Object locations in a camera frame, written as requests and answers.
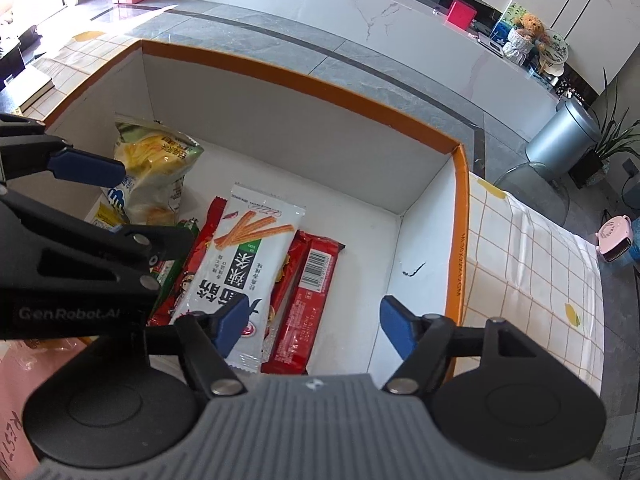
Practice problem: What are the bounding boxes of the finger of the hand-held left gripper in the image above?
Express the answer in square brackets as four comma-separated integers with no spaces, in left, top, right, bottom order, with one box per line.
[0,112,127,189]
[0,195,194,293]

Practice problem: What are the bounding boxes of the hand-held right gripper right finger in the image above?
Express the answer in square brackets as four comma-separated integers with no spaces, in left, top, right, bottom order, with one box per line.
[380,296,543,397]

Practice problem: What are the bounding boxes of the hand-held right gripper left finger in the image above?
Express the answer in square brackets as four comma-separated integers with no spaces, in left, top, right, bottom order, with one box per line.
[144,294,250,401]

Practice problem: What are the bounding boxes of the yellow snack packet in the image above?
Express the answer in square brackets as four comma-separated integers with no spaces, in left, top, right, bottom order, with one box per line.
[84,201,132,235]

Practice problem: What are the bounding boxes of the white stick snack packet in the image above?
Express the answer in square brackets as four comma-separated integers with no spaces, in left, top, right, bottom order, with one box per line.
[170,182,307,373]

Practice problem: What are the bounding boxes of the white yellow chips bag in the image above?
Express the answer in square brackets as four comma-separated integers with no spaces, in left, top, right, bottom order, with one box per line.
[100,117,206,226]

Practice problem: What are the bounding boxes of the red snack bag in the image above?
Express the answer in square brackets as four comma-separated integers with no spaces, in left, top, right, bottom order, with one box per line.
[147,196,301,361]

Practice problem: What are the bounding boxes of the green label snack packet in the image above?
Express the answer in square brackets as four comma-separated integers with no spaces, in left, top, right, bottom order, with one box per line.
[149,217,201,313]

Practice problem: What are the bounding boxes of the red bar snack packet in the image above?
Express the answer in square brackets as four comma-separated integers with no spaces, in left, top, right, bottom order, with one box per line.
[262,230,347,376]

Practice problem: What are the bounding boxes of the orange cardboard box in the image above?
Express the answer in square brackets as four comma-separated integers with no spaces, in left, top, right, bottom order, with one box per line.
[42,39,473,378]

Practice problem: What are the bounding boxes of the dark coffee table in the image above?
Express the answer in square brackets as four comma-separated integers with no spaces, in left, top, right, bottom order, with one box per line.
[0,20,41,91]

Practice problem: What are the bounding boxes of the round glass side table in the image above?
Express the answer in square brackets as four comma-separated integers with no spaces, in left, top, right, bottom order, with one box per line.
[492,161,571,228]

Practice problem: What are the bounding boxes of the pink fan heater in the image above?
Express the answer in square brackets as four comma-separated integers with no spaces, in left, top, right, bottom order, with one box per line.
[595,213,640,264]

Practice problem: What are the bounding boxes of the potted long leaf plant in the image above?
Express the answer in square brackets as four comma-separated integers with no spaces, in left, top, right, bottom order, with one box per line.
[567,67,640,191]

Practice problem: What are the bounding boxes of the silver trash can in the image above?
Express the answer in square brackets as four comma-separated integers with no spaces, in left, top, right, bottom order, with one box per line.
[525,97,601,178]

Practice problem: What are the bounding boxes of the teddy bear in white basket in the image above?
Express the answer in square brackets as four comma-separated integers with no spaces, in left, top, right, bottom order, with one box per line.
[501,12,546,66]

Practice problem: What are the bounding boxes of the magenta box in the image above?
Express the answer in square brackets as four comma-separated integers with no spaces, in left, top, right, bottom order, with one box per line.
[445,0,477,29]

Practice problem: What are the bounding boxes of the round printed hand fan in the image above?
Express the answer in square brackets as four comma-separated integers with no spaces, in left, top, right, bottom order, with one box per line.
[540,30,568,63]

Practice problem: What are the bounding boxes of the landscape picture card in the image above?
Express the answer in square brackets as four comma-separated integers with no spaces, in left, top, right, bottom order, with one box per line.
[490,2,528,43]

